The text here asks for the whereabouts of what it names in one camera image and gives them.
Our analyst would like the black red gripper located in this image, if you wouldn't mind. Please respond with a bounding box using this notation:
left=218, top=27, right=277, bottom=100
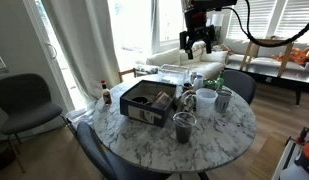
left=179, top=9, right=217, bottom=61

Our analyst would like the clear plastic storage container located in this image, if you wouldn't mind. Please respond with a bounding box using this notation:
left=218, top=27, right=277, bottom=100
left=158, top=63, right=191, bottom=85

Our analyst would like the patterned beige cushion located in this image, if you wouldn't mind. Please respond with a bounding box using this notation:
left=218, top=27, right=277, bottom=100
left=179, top=40, right=207, bottom=66

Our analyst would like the small white cushion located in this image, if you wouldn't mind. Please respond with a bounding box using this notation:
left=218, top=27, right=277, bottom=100
left=200, top=49, right=229, bottom=65

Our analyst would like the white sofa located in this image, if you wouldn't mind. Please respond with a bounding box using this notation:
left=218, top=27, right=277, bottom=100
left=135, top=39, right=229, bottom=81

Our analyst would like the white plastic bottle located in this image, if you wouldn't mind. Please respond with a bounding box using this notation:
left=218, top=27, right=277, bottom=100
left=192, top=74, right=205, bottom=91

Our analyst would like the tall white shade lamp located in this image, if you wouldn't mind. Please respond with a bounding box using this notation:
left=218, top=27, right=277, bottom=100
left=210, top=13, right=226, bottom=46

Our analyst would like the green round object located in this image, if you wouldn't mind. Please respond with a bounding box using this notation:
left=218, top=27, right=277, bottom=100
left=203, top=79, right=218, bottom=90

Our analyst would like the green bottle red cap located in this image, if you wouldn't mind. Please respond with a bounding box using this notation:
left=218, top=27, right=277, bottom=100
left=216, top=69, right=226, bottom=91

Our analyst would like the dark glass jar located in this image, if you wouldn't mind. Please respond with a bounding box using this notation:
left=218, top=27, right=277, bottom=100
left=181, top=82, right=194, bottom=93

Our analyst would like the white daybed cushion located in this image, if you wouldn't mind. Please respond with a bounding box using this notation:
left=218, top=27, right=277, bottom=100
left=222, top=37, right=309, bottom=72

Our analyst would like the grey sheer curtain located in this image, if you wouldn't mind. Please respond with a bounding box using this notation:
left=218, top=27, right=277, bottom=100
left=149, top=0, right=162, bottom=55

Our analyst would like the clear glass mug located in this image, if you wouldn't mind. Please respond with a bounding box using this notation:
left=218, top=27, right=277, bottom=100
left=177, top=89, right=198, bottom=114

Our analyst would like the white plastic measuring cup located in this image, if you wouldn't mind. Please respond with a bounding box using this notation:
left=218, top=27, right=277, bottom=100
left=194, top=87, right=219, bottom=119

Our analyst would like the dark blue padded chair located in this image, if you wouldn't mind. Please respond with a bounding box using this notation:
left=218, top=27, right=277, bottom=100
left=222, top=69, right=257, bottom=106

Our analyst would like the grey striped cup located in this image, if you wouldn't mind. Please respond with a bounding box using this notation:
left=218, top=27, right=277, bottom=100
left=214, top=88, right=234, bottom=114

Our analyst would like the patterned throw blanket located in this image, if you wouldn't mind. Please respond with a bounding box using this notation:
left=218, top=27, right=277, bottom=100
left=133, top=63, right=161, bottom=76

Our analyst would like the brown paper packet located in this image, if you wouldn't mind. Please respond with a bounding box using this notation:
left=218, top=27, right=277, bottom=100
left=151, top=90, right=173, bottom=110

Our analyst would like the wooden side table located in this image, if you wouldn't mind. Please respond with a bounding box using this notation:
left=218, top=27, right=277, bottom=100
left=239, top=37, right=296, bottom=79

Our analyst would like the narrow white window blind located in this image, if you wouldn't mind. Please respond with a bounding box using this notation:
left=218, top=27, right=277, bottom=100
left=226, top=0, right=278, bottom=41

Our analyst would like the wooden chair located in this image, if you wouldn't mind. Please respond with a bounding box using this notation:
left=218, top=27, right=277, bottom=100
left=118, top=67, right=138, bottom=84

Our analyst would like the black bowl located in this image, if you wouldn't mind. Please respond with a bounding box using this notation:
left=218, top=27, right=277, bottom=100
left=131, top=96, right=150, bottom=105

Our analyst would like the clear cup with dark contents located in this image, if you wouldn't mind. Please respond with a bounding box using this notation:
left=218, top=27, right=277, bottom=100
left=172, top=111, right=198, bottom=145

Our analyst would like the black low bench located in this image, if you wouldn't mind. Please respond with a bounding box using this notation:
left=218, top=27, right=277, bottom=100
left=224, top=61, right=309, bottom=106

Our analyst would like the dark blue cardboard box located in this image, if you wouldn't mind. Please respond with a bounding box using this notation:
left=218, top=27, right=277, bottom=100
left=119, top=79, right=178, bottom=129

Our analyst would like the orange plush toy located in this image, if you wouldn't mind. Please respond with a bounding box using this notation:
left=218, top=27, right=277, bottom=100
left=270, top=46, right=309, bottom=66

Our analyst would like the brown sauce bottle red cap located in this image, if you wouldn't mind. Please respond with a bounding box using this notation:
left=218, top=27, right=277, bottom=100
left=100, top=79, right=113, bottom=106

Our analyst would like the wide white window blind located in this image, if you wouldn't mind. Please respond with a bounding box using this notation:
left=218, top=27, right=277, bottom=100
left=274, top=0, right=309, bottom=44

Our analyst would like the beige curtain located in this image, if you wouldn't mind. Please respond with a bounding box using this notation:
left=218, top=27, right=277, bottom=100
left=40, top=0, right=122, bottom=102

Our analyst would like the black red clamp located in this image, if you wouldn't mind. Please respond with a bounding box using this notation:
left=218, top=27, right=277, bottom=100
left=286, top=126, right=309, bottom=146

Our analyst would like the grey upholstered chair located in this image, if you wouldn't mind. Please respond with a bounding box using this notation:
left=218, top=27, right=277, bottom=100
left=0, top=73, right=70, bottom=175

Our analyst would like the white frame stand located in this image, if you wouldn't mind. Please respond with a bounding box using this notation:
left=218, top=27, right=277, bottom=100
left=271, top=136, right=302, bottom=180

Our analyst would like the door handle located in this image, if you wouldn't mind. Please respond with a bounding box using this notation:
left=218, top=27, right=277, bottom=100
left=45, top=42, right=58, bottom=60

